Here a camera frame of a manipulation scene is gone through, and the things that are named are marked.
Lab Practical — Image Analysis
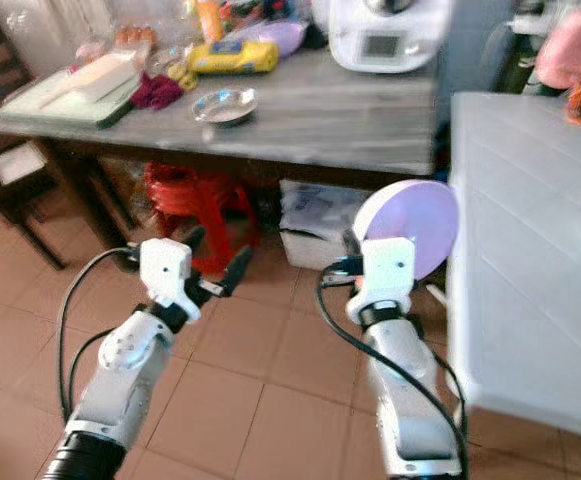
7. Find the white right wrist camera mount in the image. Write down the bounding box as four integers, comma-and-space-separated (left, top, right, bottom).
348, 237, 416, 319

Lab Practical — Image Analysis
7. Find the purple crumpled cloth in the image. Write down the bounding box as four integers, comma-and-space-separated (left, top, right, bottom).
130, 72, 186, 111

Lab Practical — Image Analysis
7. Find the white cardboard box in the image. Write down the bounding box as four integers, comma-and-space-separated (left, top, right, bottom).
0, 140, 49, 186

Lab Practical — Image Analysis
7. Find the red plastic stool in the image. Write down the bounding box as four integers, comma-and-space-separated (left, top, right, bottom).
142, 162, 256, 271

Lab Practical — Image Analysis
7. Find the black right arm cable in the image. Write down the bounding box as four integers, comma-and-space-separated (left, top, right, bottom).
315, 270, 472, 480

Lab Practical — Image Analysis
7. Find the pale green tray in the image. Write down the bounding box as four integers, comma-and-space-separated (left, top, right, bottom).
0, 68, 141, 131

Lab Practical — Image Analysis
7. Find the small steel bowl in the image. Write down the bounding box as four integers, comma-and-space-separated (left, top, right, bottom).
150, 44, 187, 71

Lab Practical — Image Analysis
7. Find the clear container with eggs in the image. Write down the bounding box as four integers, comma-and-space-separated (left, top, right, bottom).
115, 25, 156, 61

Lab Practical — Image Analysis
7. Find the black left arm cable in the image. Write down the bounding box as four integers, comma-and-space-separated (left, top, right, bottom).
56, 247, 144, 423

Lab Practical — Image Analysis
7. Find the small yellow roll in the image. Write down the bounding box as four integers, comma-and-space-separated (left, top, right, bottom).
168, 62, 199, 91

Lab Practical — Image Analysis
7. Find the lilac plastic bowl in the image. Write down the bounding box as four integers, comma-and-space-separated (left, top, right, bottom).
245, 20, 306, 56

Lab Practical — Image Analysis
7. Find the pink cloth bundle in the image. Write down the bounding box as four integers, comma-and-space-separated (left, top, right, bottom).
535, 8, 581, 91

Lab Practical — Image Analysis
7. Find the wide stainless steel bowl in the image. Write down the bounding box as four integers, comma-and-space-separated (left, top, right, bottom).
192, 87, 259, 126

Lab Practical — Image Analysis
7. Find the orange plastic bottle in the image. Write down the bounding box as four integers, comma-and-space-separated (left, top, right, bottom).
195, 0, 224, 43

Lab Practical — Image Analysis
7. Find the white kitchen cooking machine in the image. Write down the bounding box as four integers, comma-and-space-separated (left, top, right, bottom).
328, 0, 441, 74

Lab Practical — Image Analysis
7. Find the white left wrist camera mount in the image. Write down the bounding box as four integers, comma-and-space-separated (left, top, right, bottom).
140, 238, 193, 311

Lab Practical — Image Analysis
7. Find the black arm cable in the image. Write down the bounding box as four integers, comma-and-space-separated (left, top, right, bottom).
56, 247, 144, 423
315, 270, 472, 480

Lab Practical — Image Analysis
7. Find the yellow wet wipes pack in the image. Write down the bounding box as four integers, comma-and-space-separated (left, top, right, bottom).
188, 40, 279, 76

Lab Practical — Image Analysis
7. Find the lilac round plate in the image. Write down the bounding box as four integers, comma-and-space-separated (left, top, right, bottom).
352, 180, 461, 281

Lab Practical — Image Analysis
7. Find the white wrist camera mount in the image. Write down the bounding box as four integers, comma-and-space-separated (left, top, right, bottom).
348, 237, 416, 319
140, 238, 193, 311

